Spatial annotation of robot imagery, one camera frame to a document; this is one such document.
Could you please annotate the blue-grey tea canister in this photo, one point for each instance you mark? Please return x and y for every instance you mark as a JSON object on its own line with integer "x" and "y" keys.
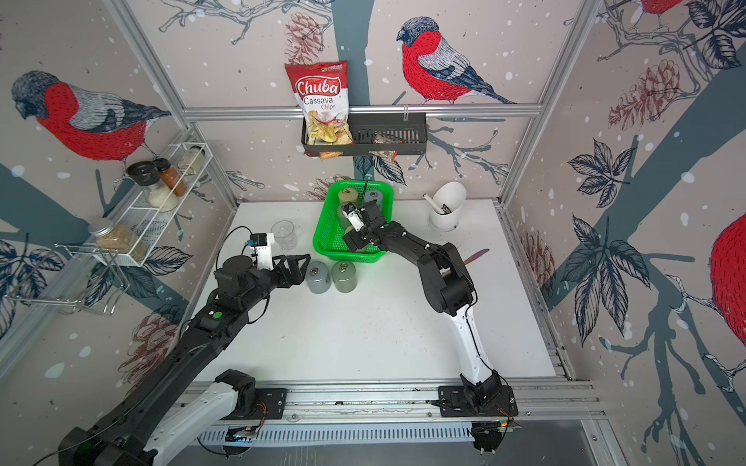
{"x": 375, "y": 196}

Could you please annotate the clear plastic cup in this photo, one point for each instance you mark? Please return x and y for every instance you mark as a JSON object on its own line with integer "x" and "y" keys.
{"x": 285, "y": 235}

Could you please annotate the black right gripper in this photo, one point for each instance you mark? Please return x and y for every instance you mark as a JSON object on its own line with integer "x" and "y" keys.
{"x": 351, "y": 237}

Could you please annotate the white spoon in holder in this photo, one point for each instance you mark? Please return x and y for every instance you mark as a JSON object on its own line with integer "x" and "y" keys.
{"x": 437, "y": 208}

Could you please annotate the orange spice bottle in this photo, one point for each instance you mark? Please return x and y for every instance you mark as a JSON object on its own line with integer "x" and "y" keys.
{"x": 170, "y": 176}

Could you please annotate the small snack packet in basket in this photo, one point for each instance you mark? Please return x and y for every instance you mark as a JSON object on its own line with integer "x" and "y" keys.
{"x": 387, "y": 140}

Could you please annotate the black wall basket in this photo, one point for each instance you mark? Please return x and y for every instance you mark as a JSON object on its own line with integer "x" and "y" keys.
{"x": 410, "y": 128}

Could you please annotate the green tea canister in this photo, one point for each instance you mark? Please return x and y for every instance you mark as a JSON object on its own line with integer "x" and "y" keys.
{"x": 342, "y": 219}
{"x": 344, "y": 276}

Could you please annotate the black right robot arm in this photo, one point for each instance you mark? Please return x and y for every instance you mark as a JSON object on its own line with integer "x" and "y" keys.
{"x": 450, "y": 291}

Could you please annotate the white utensil holder cup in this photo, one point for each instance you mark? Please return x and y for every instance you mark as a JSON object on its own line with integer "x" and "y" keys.
{"x": 452, "y": 197}

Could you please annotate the purple wooden spatula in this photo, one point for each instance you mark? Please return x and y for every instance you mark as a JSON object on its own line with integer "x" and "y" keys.
{"x": 476, "y": 256}

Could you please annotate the pale spice jar rear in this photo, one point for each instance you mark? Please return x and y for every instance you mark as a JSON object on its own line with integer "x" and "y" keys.
{"x": 191, "y": 163}

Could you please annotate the white wire spice rack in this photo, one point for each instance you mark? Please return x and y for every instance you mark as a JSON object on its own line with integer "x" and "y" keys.
{"x": 113, "y": 274}

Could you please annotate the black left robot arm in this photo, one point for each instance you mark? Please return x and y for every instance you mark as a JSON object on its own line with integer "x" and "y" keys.
{"x": 121, "y": 437}

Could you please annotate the silver lid spice jar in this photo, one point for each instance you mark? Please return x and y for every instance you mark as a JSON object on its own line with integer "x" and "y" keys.
{"x": 112, "y": 236}

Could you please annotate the red cassava chips bag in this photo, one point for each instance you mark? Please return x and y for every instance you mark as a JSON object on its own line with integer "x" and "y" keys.
{"x": 322, "y": 92}

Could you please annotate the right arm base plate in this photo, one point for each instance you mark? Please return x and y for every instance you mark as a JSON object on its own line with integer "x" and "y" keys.
{"x": 456, "y": 401}

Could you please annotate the black lid spice jar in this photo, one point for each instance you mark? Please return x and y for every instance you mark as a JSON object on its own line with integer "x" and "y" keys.
{"x": 157, "y": 194}

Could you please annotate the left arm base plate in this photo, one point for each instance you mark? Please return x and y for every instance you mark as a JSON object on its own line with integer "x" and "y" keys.
{"x": 268, "y": 404}

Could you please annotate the beige tea canister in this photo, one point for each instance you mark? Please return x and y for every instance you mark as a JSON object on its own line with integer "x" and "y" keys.
{"x": 348, "y": 195}
{"x": 363, "y": 242}

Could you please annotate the green plastic basket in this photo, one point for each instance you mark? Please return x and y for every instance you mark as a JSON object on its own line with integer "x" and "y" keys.
{"x": 328, "y": 238}

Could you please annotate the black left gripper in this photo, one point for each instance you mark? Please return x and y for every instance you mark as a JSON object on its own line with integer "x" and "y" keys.
{"x": 297, "y": 277}

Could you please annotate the grey-blue tea canister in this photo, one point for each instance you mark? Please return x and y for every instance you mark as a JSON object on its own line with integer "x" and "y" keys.
{"x": 318, "y": 277}

